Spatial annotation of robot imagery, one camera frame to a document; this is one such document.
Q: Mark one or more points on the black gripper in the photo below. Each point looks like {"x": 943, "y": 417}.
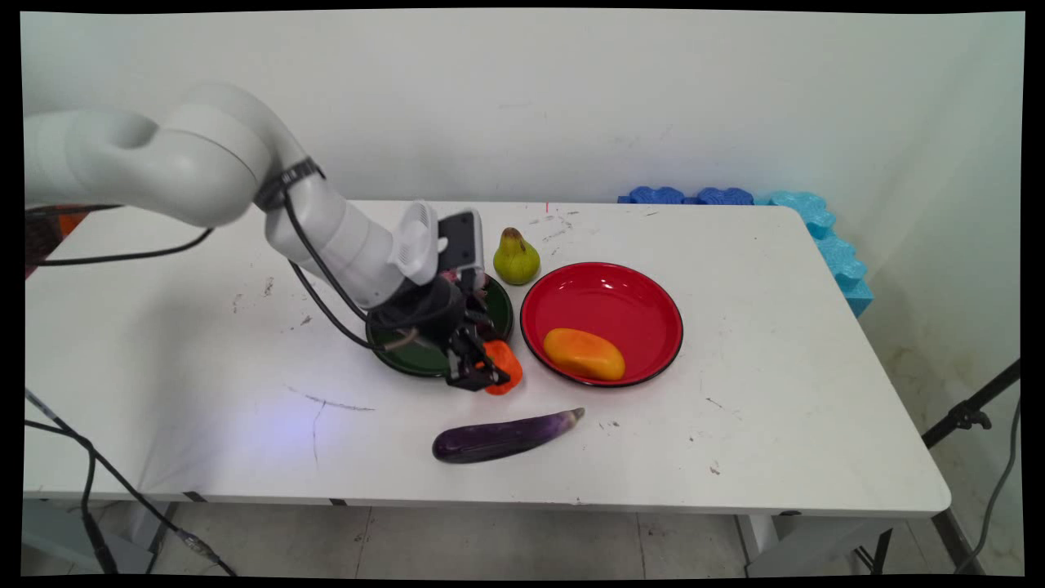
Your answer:
{"x": 420, "y": 314}

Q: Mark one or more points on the orange red toy fruit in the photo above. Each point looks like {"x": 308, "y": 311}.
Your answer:
{"x": 504, "y": 367}

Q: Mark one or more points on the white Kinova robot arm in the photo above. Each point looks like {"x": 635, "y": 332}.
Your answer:
{"x": 188, "y": 155}

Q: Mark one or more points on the dark green plate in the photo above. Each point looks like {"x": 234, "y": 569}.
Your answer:
{"x": 416, "y": 363}

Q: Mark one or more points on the purple toy eggplant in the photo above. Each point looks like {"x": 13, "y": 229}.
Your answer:
{"x": 498, "y": 437}

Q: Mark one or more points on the green toy pear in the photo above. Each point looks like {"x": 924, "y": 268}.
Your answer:
{"x": 516, "y": 260}

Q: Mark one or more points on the yellow orange toy mango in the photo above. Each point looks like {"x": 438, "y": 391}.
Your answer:
{"x": 584, "y": 354}

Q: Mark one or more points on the red plate with black rim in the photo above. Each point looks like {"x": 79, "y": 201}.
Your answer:
{"x": 608, "y": 306}

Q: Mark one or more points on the dark blue foam piece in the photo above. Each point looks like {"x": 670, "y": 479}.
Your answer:
{"x": 722, "y": 196}
{"x": 657, "y": 195}

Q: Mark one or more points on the light blue foam piece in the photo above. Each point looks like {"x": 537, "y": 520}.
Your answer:
{"x": 841, "y": 260}
{"x": 804, "y": 211}

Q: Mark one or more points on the white table leg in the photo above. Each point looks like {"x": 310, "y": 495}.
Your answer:
{"x": 816, "y": 543}

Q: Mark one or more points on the black tripod stand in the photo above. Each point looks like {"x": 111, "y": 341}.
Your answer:
{"x": 967, "y": 412}

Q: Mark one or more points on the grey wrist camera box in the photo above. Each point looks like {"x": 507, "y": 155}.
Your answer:
{"x": 461, "y": 241}

